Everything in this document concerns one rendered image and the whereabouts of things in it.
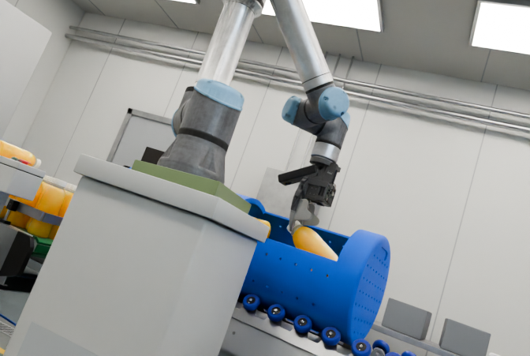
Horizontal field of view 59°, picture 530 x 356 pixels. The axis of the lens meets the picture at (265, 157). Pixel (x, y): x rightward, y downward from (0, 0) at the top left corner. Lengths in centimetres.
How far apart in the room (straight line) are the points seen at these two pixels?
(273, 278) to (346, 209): 360
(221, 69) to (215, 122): 23
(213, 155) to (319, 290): 42
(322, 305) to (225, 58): 65
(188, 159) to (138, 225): 17
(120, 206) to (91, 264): 12
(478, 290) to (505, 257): 38
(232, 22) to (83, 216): 61
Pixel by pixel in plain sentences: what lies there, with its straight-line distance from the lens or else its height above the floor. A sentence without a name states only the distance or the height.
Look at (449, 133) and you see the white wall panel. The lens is 496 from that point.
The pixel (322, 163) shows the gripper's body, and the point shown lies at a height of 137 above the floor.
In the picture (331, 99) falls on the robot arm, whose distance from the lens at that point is 115.
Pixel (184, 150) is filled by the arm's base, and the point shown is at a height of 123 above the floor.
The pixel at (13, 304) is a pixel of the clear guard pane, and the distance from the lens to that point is 246.
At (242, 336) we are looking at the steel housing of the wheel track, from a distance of 125.
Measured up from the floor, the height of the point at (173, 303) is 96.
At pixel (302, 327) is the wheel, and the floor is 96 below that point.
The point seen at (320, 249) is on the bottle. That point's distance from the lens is 124.
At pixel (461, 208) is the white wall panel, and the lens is 477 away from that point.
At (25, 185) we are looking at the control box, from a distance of 165.
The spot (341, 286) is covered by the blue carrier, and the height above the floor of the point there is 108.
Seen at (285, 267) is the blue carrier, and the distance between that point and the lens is 120.
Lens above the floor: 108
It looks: 11 degrees up
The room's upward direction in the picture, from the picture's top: 20 degrees clockwise
